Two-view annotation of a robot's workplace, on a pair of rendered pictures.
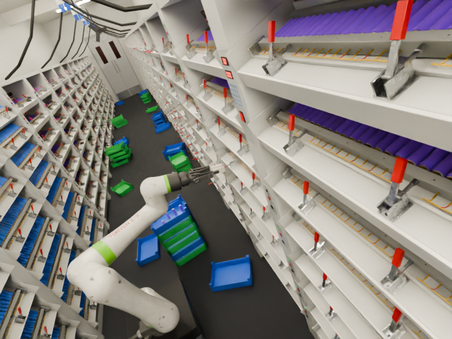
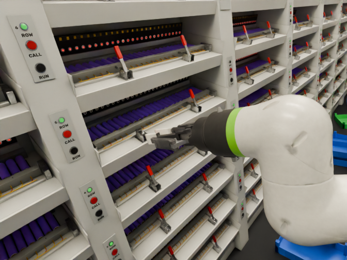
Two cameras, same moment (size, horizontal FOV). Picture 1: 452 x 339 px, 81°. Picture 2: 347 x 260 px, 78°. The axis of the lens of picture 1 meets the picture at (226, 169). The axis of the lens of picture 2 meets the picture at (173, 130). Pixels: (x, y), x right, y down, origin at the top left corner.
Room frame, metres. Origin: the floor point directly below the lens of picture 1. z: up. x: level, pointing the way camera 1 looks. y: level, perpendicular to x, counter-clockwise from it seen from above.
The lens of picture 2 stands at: (1.45, 0.54, 1.19)
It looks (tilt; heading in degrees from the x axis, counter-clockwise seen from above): 21 degrees down; 239
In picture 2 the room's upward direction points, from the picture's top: 11 degrees counter-clockwise
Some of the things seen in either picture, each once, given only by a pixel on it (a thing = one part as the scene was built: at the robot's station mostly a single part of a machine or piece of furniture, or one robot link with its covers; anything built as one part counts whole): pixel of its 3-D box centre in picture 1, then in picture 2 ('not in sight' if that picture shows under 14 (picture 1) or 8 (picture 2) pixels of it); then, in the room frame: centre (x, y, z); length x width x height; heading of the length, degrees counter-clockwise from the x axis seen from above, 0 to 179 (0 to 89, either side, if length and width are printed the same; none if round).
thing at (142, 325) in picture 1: (150, 325); not in sight; (0.91, 0.69, 0.39); 0.26 x 0.15 x 0.06; 103
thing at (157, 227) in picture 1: (167, 215); not in sight; (1.73, 0.57, 0.44); 0.30 x 0.20 x 0.08; 106
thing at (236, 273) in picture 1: (231, 272); not in sight; (1.31, 0.25, 0.04); 0.30 x 0.20 x 0.08; 77
